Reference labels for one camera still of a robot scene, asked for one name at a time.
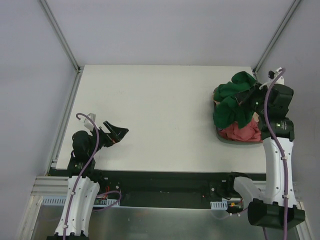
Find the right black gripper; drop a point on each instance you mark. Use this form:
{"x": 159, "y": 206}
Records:
{"x": 246, "y": 95}

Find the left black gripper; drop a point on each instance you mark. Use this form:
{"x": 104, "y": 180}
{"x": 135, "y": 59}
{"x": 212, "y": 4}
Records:
{"x": 106, "y": 136}

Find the green t shirt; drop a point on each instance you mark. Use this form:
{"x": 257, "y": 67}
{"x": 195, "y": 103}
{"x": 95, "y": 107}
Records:
{"x": 228, "y": 111}

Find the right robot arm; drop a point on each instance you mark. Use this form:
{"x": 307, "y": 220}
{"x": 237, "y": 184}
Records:
{"x": 276, "y": 206}

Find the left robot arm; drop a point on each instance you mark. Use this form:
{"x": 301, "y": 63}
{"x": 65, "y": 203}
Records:
{"x": 83, "y": 183}

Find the beige t shirt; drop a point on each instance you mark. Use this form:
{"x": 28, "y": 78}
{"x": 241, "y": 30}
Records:
{"x": 255, "y": 115}

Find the pink t shirt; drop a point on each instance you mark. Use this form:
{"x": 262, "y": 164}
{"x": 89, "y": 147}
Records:
{"x": 248, "y": 134}

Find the grey laundry basket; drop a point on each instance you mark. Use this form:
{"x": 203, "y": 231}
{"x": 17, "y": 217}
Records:
{"x": 233, "y": 124}

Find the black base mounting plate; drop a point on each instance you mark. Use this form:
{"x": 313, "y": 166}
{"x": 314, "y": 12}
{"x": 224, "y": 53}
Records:
{"x": 156, "y": 189}

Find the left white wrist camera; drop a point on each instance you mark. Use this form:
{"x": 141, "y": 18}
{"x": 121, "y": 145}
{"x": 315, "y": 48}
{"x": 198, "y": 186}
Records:
{"x": 87, "y": 122}

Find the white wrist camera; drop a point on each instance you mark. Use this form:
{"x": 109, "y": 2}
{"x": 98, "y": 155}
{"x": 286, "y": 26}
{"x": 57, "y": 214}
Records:
{"x": 87, "y": 122}
{"x": 274, "y": 77}

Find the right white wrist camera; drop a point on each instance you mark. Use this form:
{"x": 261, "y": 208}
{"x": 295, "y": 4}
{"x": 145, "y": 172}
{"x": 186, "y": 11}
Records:
{"x": 274, "y": 77}

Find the left aluminium table rail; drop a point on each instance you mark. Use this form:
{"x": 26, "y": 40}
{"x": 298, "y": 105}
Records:
{"x": 54, "y": 153}

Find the right aluminium frame post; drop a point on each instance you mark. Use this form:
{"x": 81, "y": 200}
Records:
{"x": 285, "y": 21}

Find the aluminium frame post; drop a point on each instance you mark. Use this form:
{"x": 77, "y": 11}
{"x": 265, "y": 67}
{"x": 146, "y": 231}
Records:
{"x": 59, "y": 34}
{"x": 285, "y": 21}

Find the right white cable duct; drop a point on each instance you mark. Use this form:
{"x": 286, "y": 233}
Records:
{"x": 219, "y": 205}

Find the left aluminium frame post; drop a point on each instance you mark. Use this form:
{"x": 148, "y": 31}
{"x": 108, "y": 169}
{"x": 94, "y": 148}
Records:
{"x": 59, "y": 34}

